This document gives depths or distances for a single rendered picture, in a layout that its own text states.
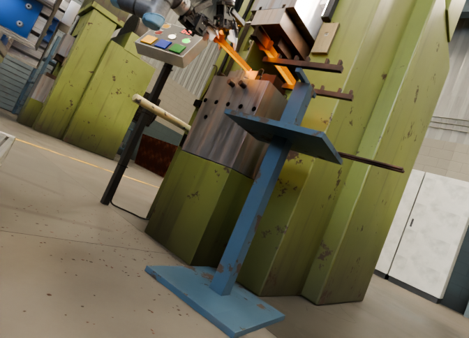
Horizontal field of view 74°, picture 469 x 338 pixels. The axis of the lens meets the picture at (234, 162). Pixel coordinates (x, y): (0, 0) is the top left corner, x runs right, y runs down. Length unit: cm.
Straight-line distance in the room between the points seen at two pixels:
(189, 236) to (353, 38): 122
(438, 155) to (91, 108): 678
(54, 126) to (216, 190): 495
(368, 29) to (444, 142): 601
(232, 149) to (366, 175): 78
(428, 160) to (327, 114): 603
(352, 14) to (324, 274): 134
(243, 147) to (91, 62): 506
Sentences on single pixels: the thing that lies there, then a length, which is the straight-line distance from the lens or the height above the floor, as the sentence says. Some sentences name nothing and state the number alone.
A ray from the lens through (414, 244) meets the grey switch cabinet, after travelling 645.
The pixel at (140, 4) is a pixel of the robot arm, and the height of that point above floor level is 88.
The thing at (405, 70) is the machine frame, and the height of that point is 138.
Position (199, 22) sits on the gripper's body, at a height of 97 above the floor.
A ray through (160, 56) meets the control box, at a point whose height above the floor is 94.
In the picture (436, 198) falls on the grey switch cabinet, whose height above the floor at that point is 167.
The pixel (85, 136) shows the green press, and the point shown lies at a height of 22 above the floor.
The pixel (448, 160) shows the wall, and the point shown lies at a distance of 743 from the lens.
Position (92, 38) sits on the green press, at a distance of 630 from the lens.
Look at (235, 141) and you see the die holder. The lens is 144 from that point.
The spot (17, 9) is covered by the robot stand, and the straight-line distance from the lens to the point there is 88.
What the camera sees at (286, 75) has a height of 91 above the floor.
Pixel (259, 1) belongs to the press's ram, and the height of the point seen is 143.
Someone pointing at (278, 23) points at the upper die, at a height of 127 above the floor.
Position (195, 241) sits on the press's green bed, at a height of 10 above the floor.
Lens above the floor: 38
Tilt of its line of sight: 5 degrees up
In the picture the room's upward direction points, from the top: 23 degrees clockwise
